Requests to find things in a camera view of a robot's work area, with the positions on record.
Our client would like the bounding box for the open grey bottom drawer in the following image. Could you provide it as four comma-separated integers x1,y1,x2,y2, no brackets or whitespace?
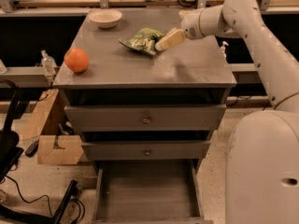
92,160,214,224

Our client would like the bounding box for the grey top drawer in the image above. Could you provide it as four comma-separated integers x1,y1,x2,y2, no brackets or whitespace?
64,105,226,133

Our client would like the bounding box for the green jalapeno chip bag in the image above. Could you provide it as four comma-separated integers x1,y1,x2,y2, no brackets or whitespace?
119,27,164,56

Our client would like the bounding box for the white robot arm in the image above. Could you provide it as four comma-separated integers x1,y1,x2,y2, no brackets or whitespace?
155,0,299,224

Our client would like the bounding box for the wooden block with cutout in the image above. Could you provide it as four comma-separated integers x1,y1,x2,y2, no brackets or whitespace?
37,135,83,165

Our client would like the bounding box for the black floor stand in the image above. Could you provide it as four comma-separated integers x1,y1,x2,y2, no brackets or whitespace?
0,179,86,224

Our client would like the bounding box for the grey middle drawer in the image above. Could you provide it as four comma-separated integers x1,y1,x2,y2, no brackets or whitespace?
82,141,210,161

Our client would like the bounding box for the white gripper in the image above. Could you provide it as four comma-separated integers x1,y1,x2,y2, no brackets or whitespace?
155,9,202,51

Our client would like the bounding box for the orange fruit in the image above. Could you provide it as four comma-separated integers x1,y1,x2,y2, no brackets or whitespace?
64,49,89,73

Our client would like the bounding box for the black chair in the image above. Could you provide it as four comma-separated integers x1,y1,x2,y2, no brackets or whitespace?
0,79,23,181

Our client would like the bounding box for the white pump bottle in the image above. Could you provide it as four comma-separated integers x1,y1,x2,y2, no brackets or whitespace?
220,41,229,59

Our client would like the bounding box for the grey three-drawer cabinet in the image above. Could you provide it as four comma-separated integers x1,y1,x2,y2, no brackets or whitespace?
51,7,236,224

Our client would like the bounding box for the black remote on floor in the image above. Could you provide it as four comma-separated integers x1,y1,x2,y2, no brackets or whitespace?
25,140,39,157

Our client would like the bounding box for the white bowl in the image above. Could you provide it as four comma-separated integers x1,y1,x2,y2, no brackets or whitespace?
89,9,122,29

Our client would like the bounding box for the clear sanitizer bottle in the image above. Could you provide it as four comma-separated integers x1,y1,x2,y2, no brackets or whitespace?
41,50,56,75

